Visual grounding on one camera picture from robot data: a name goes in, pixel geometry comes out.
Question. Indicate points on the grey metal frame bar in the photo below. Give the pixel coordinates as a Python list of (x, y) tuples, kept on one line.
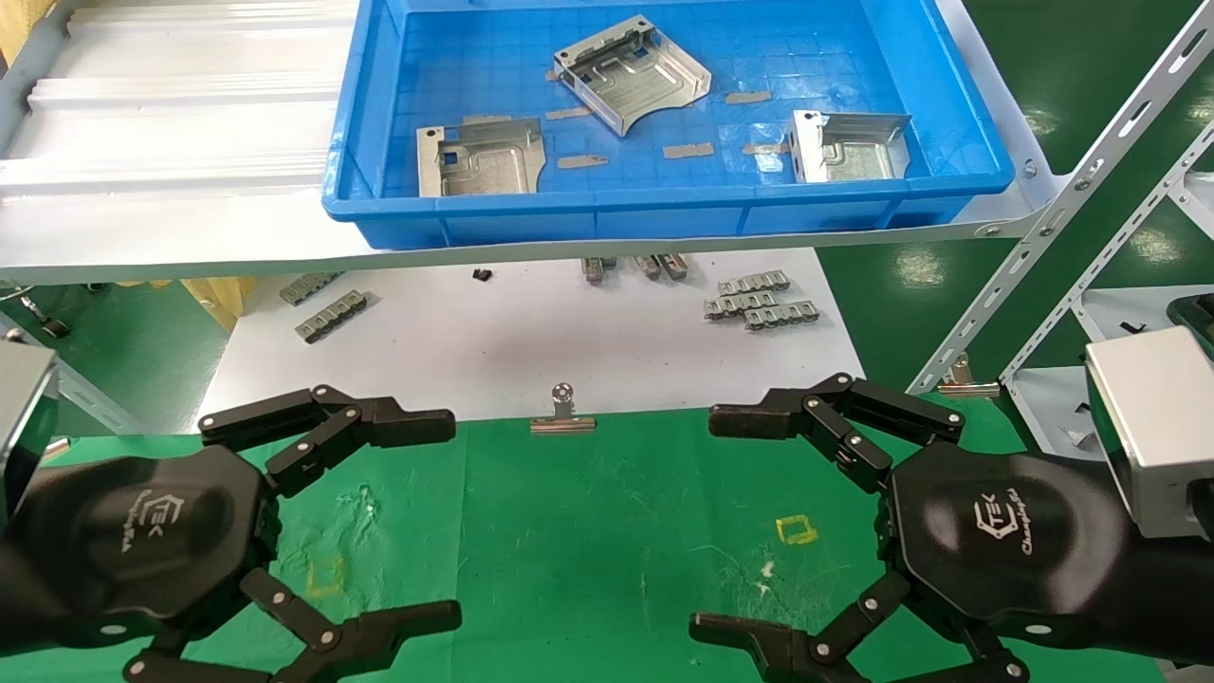
[(76, 384)]

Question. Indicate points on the silver binder clip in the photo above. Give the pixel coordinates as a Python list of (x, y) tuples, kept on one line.
[(562, 424), (967, 387)]

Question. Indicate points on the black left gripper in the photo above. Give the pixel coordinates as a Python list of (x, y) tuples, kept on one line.
[(142, 541)]

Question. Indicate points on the grey rack shelf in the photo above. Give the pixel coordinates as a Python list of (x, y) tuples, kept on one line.
[(1053, 408)]

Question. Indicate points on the white board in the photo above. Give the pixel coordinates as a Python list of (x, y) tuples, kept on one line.
[(522, 341)]

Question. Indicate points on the green table mat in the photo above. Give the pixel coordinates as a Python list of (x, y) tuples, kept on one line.
[(616, 531)]

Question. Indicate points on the blue plastic bin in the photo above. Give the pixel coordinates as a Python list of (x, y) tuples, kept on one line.
[(664, 218)]

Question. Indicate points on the white rack shelf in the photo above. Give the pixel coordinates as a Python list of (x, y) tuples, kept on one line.
[(1200, 204)]

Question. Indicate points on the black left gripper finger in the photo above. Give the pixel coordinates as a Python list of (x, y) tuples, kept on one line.
[(398, 425)]

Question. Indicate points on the grey metal shelf tray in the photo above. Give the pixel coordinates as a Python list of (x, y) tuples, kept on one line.
[(190, 123)]

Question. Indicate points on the black caster wheel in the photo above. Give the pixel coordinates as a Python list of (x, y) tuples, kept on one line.
[(52, 327)]

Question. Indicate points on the white plastic scrap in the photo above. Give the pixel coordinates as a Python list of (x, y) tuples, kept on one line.
[(1074, 436)]

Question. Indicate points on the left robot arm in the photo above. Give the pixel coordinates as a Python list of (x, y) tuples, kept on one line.
[(9, 607)]

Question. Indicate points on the grey metal clip strip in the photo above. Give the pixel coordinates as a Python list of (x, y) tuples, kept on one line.
[(648, 266), (754, 282), (781, 315), (330, 315), (673, 266), (308, 287), (597, 268), (740, 304)]

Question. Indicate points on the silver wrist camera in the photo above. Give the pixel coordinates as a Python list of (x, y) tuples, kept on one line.
[(1157, 427), (24, 417)]

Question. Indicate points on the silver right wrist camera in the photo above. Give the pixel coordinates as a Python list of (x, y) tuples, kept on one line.
[(1157, 427)]

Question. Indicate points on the green and black device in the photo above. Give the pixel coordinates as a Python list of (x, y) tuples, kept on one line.
[(1197, 323)]

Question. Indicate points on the white perforated rack upright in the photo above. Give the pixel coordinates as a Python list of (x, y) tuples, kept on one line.
[(1081, 180), (1100, 275)]

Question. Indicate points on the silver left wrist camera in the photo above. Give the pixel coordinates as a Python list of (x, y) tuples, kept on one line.
[(24, 417)]

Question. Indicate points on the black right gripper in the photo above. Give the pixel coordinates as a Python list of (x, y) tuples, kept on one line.
[(1005, 541)]

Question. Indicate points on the bent sheet metal bracket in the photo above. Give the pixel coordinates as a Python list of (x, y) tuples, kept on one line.
[(854, 161), (493, 171), (645, 81)]

